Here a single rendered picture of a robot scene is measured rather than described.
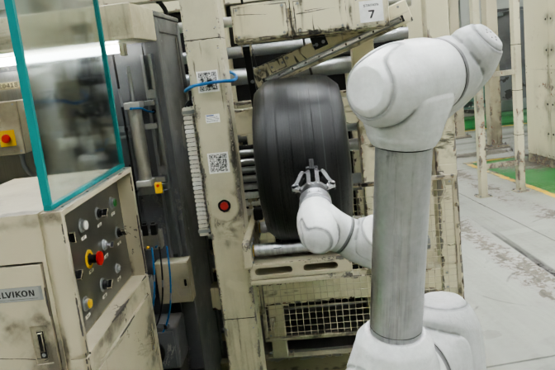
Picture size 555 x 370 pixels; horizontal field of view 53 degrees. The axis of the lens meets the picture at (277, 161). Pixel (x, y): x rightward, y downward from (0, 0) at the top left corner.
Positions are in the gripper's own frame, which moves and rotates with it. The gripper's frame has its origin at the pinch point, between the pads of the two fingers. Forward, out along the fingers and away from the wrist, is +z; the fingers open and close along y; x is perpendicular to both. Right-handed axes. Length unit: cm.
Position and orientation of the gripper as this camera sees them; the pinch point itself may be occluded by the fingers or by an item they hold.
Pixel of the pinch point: (311, 168)
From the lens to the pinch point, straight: 174.0
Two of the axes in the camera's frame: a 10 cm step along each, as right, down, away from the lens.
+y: -9.9, 1.0, 0.6
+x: 1.2, 9.0, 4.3
